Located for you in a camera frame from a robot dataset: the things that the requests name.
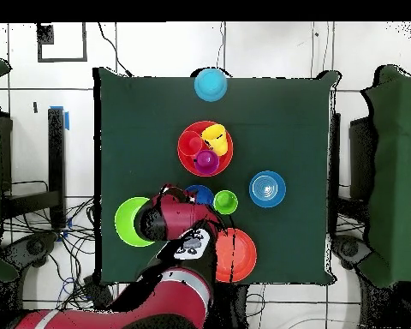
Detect dark blue plastic bowl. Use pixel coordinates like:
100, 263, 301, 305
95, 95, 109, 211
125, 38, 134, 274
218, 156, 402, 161
184, 184, 216, 207

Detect purple plastic cup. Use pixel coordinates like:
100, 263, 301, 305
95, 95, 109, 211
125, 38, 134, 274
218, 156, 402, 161
193, 149, 221, 175

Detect orange plastic bowl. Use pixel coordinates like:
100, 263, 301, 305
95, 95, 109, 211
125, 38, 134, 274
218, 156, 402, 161
214, 227, 258, 284
176, 120, 235, 178

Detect green plastic cup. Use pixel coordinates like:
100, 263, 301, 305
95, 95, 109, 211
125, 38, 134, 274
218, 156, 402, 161
212, 189, 240, 216

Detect orange plastic cup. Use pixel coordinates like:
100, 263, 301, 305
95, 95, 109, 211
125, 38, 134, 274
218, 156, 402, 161
177, 129, 204, 158

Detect yellow plastic cup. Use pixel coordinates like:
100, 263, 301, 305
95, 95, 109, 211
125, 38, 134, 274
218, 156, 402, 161
200, 123, 229, 157

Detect blue ribbed plastic bowl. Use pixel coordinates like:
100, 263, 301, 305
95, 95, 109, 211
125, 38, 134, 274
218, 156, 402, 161
248, 170, 288, 209

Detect light blue plastic bowl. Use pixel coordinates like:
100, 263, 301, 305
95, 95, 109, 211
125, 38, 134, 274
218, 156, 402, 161
194, 67, 229, 103

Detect green plastic bowl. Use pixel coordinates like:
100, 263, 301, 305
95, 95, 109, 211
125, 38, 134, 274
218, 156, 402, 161
114, 196, 156, 248

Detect dark green tablecloth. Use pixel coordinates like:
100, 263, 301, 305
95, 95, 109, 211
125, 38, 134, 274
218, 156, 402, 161
92, 66, 342, 287

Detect blue tape strip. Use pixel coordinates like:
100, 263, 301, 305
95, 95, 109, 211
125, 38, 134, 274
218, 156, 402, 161
50, 105, 70, 132

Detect black power brick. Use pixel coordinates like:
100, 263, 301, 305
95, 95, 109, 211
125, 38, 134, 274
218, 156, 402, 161
83, 275, 115, 309

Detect black metal post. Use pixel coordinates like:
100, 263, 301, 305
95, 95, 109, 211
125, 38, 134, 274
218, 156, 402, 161
47, 106, 68, 230
329, 111, 343, 235

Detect black cable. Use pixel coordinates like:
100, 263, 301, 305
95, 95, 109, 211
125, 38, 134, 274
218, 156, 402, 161
97, 21, 134, 77

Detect tangled floor cables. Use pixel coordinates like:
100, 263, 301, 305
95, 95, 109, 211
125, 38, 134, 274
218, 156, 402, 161
3, 196, 124, 313

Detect grey pedestal foot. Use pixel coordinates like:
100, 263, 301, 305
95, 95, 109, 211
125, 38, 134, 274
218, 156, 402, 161
331, 234, 375, 272
0, 231, 60, 269

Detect black square frame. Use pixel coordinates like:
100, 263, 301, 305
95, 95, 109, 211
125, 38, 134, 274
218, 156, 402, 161
36, 21, 88, 63

